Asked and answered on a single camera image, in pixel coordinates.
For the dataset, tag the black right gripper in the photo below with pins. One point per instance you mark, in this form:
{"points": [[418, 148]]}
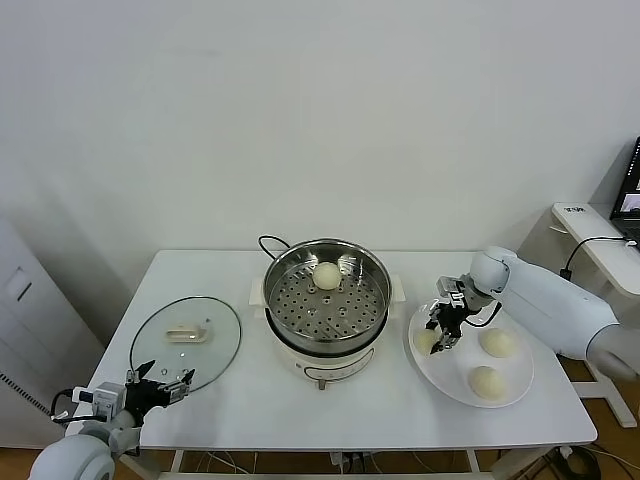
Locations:
{"points": [[452, 315]]}

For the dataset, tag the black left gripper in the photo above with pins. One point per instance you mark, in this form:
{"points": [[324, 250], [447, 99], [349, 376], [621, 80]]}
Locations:
{"points": [[142, 398]]}

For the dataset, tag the white steamed baozi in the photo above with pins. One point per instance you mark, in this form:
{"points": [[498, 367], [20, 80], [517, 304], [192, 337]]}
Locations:
{"points": [[488, 383], [497, 343], [326, 276], [423, 343]]}

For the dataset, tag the glass pot lid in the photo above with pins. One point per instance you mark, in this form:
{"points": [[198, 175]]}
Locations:
{"points": [[220, 340]]}

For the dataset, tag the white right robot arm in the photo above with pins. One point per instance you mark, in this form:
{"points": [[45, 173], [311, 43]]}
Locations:
{"points": [[540, 305]]}

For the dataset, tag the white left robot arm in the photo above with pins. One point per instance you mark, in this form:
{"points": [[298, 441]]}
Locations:
{"points": [[70, 457]]}

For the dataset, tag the steel steamer basket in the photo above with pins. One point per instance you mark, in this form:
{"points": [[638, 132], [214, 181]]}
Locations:
{"points": [[345, 310]]}

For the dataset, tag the white round plate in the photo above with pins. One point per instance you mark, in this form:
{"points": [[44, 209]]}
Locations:
{"points": [[460, 372]]}

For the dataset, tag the cream electric cooker base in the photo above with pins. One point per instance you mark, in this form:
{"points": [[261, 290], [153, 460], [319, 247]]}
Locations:
{"points": [[325, 362]]}

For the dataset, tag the black power adapter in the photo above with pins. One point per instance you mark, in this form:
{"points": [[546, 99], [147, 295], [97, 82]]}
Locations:
{"points": [[566, 274]]}

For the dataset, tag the grey metal cabinet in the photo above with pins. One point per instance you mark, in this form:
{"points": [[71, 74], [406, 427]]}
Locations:
{"points": [[30, 325]]}

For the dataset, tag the black laptop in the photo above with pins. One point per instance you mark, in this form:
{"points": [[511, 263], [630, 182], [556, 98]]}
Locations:
{"points": [[629, 190]]}

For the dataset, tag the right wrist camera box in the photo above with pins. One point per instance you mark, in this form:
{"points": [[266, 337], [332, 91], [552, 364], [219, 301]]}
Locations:
{"points": [[446, 286]]}

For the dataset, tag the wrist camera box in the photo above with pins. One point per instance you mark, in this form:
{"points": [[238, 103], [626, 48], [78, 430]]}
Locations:
{"points": [[446, 286], [107, 398]]}

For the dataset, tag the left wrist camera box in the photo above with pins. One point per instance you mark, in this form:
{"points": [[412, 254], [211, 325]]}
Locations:
{"points": [[107, 398]]}

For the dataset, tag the white table frame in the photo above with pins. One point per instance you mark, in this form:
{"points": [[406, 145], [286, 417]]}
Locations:
{"points": [[176, 462]]}

